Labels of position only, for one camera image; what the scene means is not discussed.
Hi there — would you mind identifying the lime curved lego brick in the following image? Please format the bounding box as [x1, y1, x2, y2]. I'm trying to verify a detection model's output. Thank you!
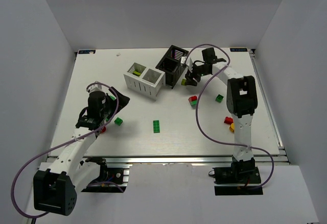
[132, 71, 141, 77]

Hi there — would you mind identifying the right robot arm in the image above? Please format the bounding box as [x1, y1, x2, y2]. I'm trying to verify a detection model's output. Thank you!
[181, 47, 258, 162]

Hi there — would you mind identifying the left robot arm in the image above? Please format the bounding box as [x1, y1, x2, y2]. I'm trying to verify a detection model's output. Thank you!
[33, 84, 130, 216]

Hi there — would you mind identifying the red and green lego stack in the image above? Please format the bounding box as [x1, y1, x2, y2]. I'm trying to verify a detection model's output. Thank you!
[188, 95, 198, 107]

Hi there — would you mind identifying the green 2x2 lego brick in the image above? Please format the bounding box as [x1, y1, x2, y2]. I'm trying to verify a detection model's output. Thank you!
[114, 117, 123, 126]

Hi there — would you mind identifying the black two-compartment container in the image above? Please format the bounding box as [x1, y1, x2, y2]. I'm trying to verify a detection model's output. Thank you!
[155, 45, 189, 89]

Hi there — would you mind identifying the green printed lego brick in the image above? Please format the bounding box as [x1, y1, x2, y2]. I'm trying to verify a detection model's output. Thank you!
[215, 94, 224, 103]

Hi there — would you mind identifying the blue corner label right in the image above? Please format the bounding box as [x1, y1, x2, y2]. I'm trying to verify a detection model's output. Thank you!
[229, 47, 248, 52]

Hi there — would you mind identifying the blue corner label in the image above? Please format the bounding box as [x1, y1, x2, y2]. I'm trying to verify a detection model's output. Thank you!
[78, 49, 96, 55]
[229, 47, 248, 52]

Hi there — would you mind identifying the white two-compartment container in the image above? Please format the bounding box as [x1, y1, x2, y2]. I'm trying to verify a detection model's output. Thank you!
[124, 63, 166, 100]

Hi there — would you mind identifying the red 2x4 lego brick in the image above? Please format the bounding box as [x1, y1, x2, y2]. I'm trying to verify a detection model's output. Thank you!
[224, 117, 233, 125]

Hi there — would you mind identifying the blue corner label left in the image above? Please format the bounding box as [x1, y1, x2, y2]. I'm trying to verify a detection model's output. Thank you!
[78, 49, 96, 55]

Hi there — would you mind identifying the green 2x4 lego plate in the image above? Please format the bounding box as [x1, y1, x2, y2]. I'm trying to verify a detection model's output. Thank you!
[153, 120, 160, 133]

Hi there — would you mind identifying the yellow oval lego piece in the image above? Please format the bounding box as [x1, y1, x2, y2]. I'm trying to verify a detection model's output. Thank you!
[229, 123, 235, 133]

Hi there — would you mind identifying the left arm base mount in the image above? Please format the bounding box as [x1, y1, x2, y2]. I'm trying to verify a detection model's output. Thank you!
[73, 157, 129, 193]

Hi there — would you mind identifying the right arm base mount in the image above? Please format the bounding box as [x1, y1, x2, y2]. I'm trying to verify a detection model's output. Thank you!
[208, 167, 263, 196]

